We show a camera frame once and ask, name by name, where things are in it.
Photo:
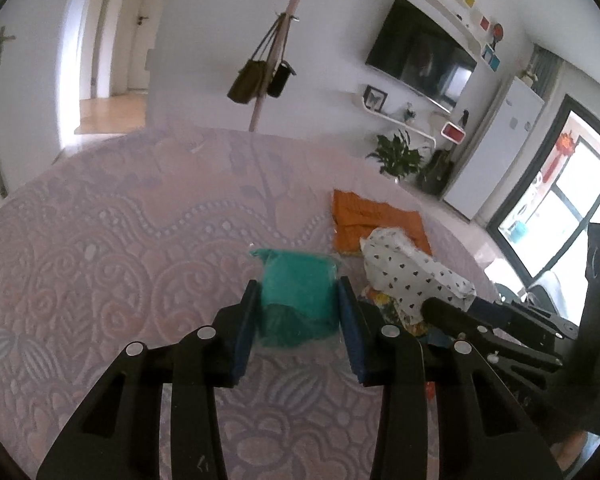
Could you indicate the black guitar bag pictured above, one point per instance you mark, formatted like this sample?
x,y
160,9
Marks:
x,y
436,172

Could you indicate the figurine on refrigerator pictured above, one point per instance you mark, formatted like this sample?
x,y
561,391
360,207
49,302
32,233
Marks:
x,y
532,72

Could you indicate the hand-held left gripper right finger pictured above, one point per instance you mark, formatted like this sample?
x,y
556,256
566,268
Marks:
x,y
352,330

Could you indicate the white hallway door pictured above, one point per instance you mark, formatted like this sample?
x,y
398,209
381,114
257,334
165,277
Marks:
x,y
147,55

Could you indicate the red yellow snack wrapper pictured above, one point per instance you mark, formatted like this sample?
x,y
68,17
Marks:
x,y
382,305

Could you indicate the olive hanging bag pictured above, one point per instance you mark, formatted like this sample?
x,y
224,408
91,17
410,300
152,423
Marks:
x,y
247,82

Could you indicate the person's right forearm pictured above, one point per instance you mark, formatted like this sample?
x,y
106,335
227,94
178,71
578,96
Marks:
x,y
572,452

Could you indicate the teal packet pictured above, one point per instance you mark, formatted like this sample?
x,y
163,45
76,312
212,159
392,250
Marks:
x,y
295,285

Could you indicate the red knot decoration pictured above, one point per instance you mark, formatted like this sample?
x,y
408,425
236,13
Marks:
x,y
565,147

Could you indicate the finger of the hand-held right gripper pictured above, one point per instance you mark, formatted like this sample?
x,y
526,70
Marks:
x,y
505,352
480,317

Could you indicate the black hanging pouch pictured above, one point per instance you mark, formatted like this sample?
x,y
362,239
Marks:
x,y
279,80

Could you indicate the orange plastic bag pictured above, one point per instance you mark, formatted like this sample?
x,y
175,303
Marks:
x,y
365,215

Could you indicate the pink coat rack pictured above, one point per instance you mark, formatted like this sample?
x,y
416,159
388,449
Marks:
x,y
275,60

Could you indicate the white low wall shelf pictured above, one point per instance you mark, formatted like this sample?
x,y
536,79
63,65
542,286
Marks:
x,y
400,122

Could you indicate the red box shelf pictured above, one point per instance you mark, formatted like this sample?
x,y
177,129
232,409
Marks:
x,y
452,131

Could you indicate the green potted plant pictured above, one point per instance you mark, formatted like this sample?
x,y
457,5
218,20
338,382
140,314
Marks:
x,y
397,155

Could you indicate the small blue box shelf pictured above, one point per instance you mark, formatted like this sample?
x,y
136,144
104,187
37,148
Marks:
x,y
491,57

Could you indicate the dark framed balcony door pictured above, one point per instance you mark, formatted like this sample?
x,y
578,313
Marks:
x,y
555,160

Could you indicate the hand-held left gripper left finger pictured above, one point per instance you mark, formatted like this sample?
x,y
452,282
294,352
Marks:
x,y
245,330

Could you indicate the black picture frame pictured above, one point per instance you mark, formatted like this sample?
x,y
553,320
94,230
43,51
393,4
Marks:
x,y
375,98

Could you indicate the teal bucket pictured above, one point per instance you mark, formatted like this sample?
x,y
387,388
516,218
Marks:
x,y
519,231

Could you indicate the pink patterned tablecloth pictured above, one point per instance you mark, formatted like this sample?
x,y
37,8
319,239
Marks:
x,y
105,260

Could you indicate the red fan ornament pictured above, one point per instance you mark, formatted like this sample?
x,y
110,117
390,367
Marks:
x,y
496,34

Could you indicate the grey curtain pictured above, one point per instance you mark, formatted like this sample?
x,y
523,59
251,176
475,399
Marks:
x,y
547,72

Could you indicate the small shelf plant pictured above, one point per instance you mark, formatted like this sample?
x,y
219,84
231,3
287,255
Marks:
x,y
410,114

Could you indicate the white room door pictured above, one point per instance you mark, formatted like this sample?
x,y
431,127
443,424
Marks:
x,y
25,110

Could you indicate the wall-mounted television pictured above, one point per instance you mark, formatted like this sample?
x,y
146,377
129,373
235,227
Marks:
x,y
415,50

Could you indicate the white refrigerator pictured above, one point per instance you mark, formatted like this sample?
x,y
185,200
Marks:
x,y
495,155

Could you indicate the polka-dot white wrapper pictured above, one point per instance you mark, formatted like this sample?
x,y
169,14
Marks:
x,y
405,265

